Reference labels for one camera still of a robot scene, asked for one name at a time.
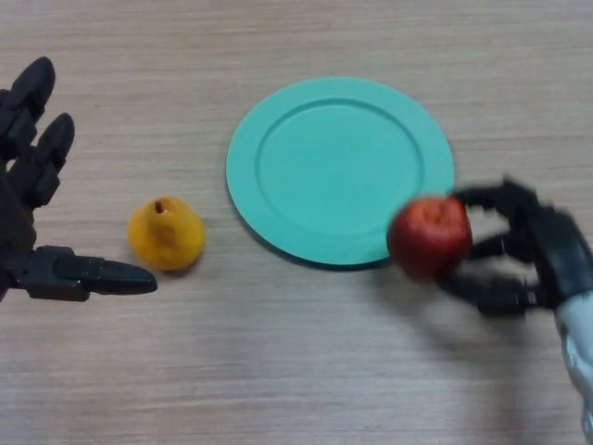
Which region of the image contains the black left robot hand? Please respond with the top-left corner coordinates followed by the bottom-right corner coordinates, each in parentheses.
top-left (0, 56), bottom-right (158, 303)

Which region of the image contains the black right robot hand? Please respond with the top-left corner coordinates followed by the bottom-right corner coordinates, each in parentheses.
top-left (435, 173), bottom-right (593, 319)

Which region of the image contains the red apple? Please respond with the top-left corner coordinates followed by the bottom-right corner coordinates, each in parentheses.
top-left (387, 195), bottom-right (474, 281)

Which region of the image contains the green round plate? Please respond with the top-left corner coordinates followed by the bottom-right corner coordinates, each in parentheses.
top-left (225, 76), bottom-right (456, 272)

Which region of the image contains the yellow pear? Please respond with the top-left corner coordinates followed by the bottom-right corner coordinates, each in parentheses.
top-left (127, 196), bottom-right (207, 273)

